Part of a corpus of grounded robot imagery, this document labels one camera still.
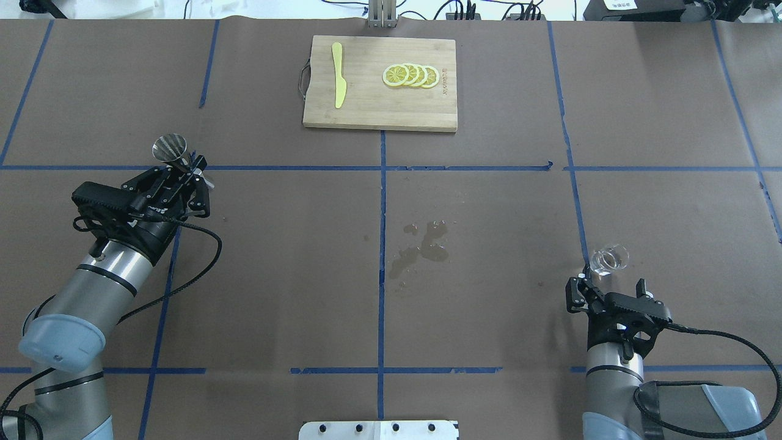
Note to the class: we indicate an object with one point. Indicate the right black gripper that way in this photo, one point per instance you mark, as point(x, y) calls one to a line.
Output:
point(602, 326)

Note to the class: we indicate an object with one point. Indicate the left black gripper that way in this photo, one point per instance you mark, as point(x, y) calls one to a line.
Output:
point(154, 230)

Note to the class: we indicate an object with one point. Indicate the clear glass cup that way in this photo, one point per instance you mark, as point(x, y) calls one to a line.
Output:
point(609, 259)

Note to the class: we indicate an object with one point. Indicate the steel double jigger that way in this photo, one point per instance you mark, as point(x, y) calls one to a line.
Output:
point(171, 149)

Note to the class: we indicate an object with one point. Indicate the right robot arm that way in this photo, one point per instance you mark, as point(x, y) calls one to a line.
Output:
point(622, 404)

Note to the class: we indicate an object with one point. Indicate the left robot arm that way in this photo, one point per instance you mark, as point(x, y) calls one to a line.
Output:
point(64, 336)

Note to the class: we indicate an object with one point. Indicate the yellow plastic knife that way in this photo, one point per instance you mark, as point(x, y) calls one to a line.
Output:
point(340, 81)

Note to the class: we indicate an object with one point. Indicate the bamboo cutting board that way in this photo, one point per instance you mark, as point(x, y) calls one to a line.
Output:
point(369, 103)

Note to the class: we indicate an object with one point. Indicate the black computer tower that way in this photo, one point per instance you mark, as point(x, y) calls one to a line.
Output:
point(647, 11)

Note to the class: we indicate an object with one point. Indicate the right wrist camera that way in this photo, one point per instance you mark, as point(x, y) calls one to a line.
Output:
point(623, 304)

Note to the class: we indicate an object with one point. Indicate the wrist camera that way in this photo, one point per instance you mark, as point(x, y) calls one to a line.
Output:
point(623, 304)
point(105, 211)

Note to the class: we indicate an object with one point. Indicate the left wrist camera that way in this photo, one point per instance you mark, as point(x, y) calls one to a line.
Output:
point(105, 211)

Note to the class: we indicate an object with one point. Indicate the aluminium frame post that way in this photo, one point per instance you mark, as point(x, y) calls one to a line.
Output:
point(382, 13)

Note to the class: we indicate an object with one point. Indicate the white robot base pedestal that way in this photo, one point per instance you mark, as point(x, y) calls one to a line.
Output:
point(380, 429)

